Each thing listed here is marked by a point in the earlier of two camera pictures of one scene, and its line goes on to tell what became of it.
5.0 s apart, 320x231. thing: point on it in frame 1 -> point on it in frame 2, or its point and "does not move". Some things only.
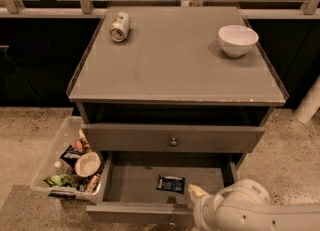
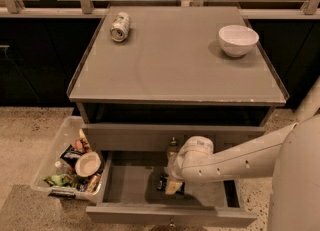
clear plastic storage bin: [73, 167] does not move
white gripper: [202, 207] -> [175, 169]
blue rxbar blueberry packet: [171, 184] does not move
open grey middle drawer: [152, 187] does not move
